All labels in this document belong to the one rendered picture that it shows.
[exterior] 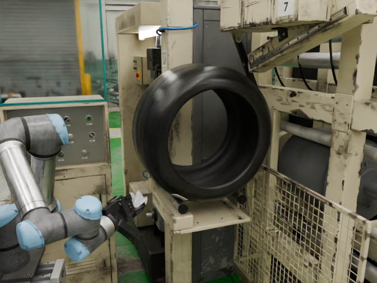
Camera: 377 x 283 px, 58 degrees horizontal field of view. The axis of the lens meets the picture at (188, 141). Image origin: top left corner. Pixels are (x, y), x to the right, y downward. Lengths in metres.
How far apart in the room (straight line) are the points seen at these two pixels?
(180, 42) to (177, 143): 0.50
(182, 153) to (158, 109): 0.52
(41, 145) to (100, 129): 0.86
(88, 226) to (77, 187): 1.10
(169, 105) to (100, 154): 0.89
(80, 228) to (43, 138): 0.37
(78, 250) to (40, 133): 0.41
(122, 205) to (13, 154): 0.37
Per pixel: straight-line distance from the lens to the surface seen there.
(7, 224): 1.49
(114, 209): 1.18
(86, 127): 2.07
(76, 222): 1.00
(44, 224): 0.99
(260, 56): 1.69
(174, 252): 2.01
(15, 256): 1.56
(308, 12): 1.29
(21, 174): 1.10
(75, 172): 2.08
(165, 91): 1.34
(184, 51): 1.72
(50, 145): 1.27
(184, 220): 1.49
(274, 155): 1.99
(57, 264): 1.63
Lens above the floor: 1.53
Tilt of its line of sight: 14 degrees down
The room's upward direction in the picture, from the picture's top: straight up
